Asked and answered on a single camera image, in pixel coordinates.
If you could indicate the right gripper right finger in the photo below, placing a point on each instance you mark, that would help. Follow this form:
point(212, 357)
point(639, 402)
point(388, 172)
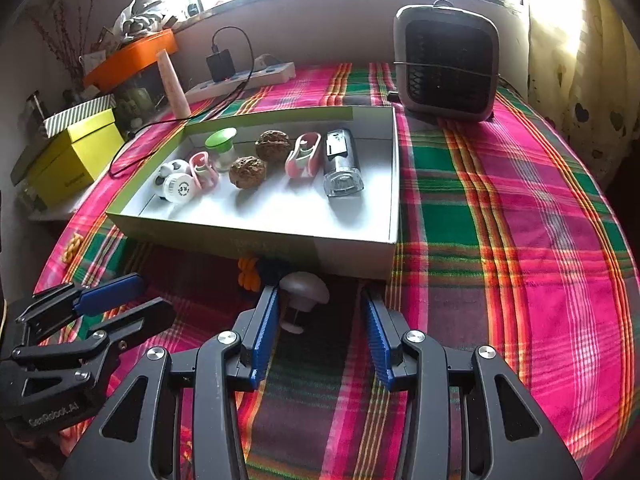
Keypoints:
point(504, 432)

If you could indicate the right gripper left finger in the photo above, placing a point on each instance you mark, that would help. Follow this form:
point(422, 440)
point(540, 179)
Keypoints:
point(136, 435)

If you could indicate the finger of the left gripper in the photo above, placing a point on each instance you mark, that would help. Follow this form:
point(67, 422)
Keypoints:
point(133, 327)
point(110, 295)

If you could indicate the white round jar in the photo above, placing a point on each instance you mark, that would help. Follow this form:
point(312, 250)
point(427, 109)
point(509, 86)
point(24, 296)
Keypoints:
point(179, 188)

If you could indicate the panda round toy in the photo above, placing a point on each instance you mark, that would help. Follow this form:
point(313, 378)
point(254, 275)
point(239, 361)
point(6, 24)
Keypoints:
point(176, 166)

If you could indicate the pink clip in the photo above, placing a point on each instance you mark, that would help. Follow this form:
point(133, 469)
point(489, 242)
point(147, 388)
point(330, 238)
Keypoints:
point(303, 162)
point(203, 171)

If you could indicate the white mushroom massager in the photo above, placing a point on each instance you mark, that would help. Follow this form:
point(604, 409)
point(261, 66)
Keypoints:
point(303, 291)

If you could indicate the brown walnut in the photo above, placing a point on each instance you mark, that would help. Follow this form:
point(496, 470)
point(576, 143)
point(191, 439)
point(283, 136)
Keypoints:
point(273, 146)
point(247, 172)

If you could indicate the green mushroom massager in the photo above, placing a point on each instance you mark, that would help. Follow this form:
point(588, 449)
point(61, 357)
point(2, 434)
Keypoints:
point(220, 146)

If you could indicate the black rectangular device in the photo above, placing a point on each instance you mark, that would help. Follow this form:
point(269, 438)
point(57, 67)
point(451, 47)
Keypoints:
point(341, 169)

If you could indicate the yellow shoe box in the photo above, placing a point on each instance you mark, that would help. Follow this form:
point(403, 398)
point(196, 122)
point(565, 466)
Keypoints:
point(74, 158)

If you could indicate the green striped box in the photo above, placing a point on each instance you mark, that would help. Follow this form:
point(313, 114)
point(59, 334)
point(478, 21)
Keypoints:
point(54, 125)

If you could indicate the pink plaid tablecloth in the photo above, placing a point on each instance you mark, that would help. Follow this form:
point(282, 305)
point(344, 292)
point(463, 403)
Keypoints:
point(505, 239)

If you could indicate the pink cream tube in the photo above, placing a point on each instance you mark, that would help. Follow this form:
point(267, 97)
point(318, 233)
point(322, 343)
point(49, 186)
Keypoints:
point(173, 90)

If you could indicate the orange box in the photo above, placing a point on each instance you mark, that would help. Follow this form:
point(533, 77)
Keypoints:
point(130, 60)

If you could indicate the white cardboard box tray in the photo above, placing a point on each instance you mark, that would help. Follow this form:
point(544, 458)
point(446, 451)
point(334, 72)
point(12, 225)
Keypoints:
point(289, 219)

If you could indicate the black charger adapter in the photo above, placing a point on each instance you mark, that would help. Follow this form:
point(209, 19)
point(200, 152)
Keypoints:
point(220, 65)

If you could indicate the white power strip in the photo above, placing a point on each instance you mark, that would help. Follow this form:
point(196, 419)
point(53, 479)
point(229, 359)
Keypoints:
point(274, 74)

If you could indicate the white plug on strip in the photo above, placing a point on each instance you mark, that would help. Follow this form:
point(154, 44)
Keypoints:
point(264, 61)

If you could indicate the yellow heart curtain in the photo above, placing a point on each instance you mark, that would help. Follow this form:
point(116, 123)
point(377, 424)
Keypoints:
point(584, 79)

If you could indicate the grey black mini heater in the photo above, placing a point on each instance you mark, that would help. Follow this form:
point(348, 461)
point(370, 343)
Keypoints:
point(446, 61)

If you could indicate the yellow braided chain toy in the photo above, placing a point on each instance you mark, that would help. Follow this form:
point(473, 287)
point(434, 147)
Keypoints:
point(71, 249)

